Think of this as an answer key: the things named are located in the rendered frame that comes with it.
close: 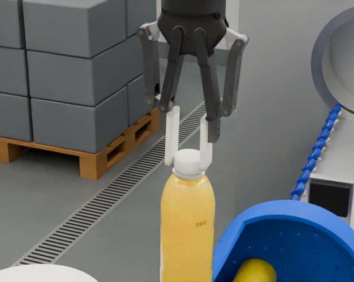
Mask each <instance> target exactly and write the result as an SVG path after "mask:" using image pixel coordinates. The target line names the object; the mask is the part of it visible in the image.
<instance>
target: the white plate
mask: <svg viewBox="0 0 354 282"><path fill-rule="evenodd" d="M0 282H98V281H97V280H95V279H94V278H93V277H91V276H90V275H88V274H86V273H84V272H82V271H79V270H77V269H74V268H71V267H67V266H61V265H52V264H31V265H21V266H15V267H10V268H7V269H3V270H0Z"/></svg>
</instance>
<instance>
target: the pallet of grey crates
mask: <svg viewBox="0 0 354 282"><path fill-rule="evenodd" d="M156 21H157V5H156V0H0V162H6V163H10V162H12V161H13V160H15V159H16V158H18V157H19V156H21V155H22V154H24V153H25V152H27V151H28V150H30V149H31V148H38V149H44V150H48V151H53V152H59V153H65V154H71V155H75V156H79V157H80V177H82V178H88V179H92V180H98V179H99V178H100V177H101V176H103V175H104V174H105V173H107V172H108V171H109V170H110V169H111V168H112V167H114V166H115V165H116V164H117V163H118V162H120V161H121V160H122V159H123V158H124V157H126V156H127V155H128V154H130V152H131V151H133V150H134V149H135V148H137V147H138V146H139V145H140V144H141V143H143V142H144V141H145V140H146V139H147V138H148V137H150V136H151V135H152V134H153V133H154V132H156V131H157V130H158V129H159V116H160V113H159V110H158V109H157V108H155V107H154V106H148V105H146V103H145V91H144V79H143V56H142V45H141V43H140V40H139V38H138V35H137V29H138V28H139V27H141V26H142V25H144V24H145V23H147V22H149V23H153V22H156Z"/></svg>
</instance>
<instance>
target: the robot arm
mask: <svg viewBox="0 0 354 282"><path fill-rule="evenodd" d="M225 12H226V0H161V14H160V16H159V17H158V19H157V21H156V22H153V23H149V22H147V23H145V24H144V25H142V26H141V27H139V28H138V29H137V35H138V38H139V40H140V43H141V45H142V56H143V79H144V91H145V103H146V105H148V106H154V107H155V108H157V109H158V110H159V113H160V116H159V133H160V135H163V136H166V141H165V165H167V166H169V165H171V164H172V163H173V161H174V154H175V153H176V152H177V151H178V136H179V113H180V107H179V106H174V107H173V105H174V104H175V103H176V101H175V96H176V91H177V88H178V83H179V78H180V73H181V68H182V65H183V60H184V57H185V55H187V54H190V55H193V56H195V57H197V62H198V65H199V67H200V71H201V79H202V86H203V94H204V101H205V106H206V113H205V114H204V115H203V116H202V118H201V133H200V167H199V170H200V171H205V170H206V169H207V168H208V167H209V165H210V164H211V163H212V143H214V144H215V143H216V142H217V141H218V139H219V137H220V122H221V117H223V116H225V117H228V116H230V115H231V113H232V112H233V111H234V110H235V109H236V103H237V94H238V88H239V79H240V70H241V61H242V55H243V51H244V49H245V47H246V45H247V43H248V41H249V36H248V35H247V34H245V33H243V34H239V33H237V32H236V31H234V30H232V29H230V28H229V23H228V21H227V19H226V15H225ZM160 31H161V33H162V34H163V36H164V38H165V39H166V41H167V42H168V44H169V45H170V48H169V53H168V57H167V60H168V63H167V67H166V73H165V78H164V83H163V87H162V92H161V91H160V65H159V43H158V38H159V37H160ZM223 37H224V38H225V39H226V47H227V49H228V50H229V54H228V56H227V63H226V73H225V83H224V89H223V99H222V104H221V99H220V91H219V86H218V78H217V70H216V62H215V59H216V52H215V47H216V46H217V44H218V43H219V42H220V41H221V40H222V39H223Z"/></svg>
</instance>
